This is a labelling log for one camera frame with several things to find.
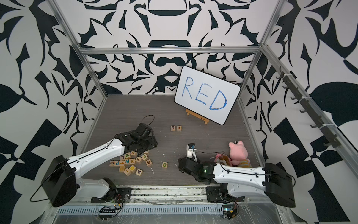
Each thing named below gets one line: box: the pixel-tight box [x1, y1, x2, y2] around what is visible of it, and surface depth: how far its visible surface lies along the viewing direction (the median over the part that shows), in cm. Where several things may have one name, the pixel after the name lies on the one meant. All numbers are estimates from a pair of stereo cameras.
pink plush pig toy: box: [228, 140, 253, 168], surface depth 85 cm
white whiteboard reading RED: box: [173, 65, 241, 126], surface depth 96 cm
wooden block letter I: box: [123, 167, 132, 177], surface depth 81 cm
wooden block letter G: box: [145, 158, 153, 167], surface depth 85 cm
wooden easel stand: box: [185, 108, 210, 125], surface depth 104 cm
